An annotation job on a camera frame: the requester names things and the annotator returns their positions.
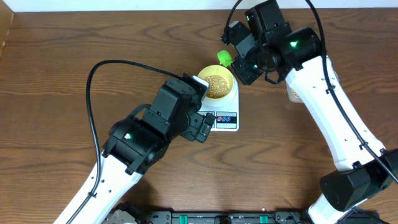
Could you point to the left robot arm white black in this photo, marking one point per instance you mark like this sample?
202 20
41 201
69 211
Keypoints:
138 142

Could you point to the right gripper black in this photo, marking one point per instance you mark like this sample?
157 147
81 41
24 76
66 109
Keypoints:
246 77

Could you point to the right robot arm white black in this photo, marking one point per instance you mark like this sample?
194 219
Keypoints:
364 167

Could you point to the green plastic measuring scoop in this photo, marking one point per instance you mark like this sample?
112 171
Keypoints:
224 58

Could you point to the yellow plastic bowl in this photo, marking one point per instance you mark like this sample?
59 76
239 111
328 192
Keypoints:
220 80

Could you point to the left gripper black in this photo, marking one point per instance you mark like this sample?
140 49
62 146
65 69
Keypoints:
194 120

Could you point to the white digital kitchen scale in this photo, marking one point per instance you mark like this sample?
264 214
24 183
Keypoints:
225 110

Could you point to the clear container of soybeans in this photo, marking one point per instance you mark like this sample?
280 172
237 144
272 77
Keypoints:
308 78

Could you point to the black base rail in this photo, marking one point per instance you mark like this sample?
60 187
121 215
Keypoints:
129 213

